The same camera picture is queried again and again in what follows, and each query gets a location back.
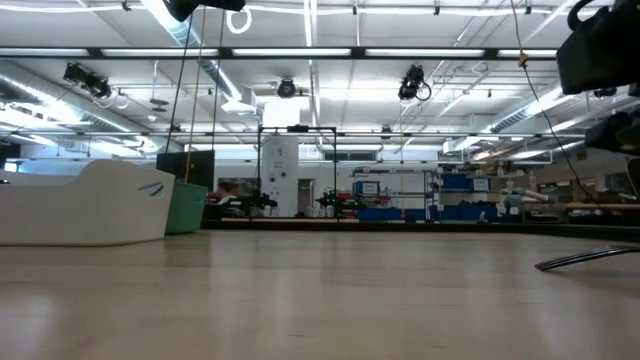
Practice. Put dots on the white plastic bin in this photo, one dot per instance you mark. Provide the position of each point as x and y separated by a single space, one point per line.
75 210

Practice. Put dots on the white column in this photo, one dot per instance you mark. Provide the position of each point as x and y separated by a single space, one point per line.
280 160

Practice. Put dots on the black monitor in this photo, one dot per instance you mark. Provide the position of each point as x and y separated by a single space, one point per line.
200 167

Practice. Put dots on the grey roll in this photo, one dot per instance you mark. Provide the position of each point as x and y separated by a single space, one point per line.
525 195

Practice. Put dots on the person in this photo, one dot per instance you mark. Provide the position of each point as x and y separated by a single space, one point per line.
227 192

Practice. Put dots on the wooden workbench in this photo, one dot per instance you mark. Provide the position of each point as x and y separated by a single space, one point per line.
590 205

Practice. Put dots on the blue storage bin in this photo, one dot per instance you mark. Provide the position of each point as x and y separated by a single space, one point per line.
455 182
380 215
470 213
417 215

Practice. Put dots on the black background robot arm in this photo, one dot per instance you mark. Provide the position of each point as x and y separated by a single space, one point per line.
257 201
332 201

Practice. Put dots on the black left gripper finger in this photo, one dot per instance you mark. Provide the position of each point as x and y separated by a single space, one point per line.
180 7

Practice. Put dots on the round black ceiling camera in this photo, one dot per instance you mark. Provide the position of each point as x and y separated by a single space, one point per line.
286 88

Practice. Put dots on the metal shelf rack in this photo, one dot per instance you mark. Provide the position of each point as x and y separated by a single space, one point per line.
432 195

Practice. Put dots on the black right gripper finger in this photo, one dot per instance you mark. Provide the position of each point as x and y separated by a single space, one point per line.
620 132

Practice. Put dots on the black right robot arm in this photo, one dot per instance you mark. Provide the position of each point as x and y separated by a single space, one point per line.
600 50

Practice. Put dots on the blue bin with white label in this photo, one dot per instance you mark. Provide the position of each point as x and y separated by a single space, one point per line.
365 188

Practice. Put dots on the black table frame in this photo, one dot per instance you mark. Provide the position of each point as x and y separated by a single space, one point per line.
550 231

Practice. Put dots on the black metal frame stand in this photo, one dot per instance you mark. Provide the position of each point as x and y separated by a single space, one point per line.
258 170

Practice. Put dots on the teal plastic bin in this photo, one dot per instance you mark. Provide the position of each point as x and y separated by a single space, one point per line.
187 210

